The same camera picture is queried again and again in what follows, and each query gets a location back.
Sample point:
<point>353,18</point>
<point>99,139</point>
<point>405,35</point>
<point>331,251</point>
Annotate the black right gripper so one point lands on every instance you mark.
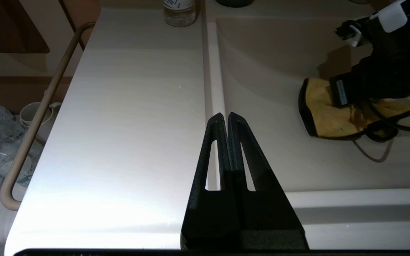
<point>393,64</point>

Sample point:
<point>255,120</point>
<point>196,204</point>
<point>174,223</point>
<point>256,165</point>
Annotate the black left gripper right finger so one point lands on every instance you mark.
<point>269,220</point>

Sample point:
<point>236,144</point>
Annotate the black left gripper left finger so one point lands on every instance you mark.
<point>208,220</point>

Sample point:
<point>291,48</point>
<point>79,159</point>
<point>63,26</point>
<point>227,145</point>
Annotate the yellow cloth with black backing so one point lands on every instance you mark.
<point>326,113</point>

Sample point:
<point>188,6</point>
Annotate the white sink basin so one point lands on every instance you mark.
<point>279,106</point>

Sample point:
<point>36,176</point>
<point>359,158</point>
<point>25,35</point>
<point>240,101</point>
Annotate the dark grey pump bottle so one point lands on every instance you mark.
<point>234,3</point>

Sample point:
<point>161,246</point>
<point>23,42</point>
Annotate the empty clear plastic bottle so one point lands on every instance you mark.
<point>179,14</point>

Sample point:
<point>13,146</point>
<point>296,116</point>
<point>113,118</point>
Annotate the white mug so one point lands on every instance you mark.
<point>36,115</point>

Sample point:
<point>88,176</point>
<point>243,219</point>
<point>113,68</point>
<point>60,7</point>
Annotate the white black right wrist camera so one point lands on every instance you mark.
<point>392,17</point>

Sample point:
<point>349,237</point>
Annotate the beige towel rail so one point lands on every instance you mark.
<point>45,103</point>

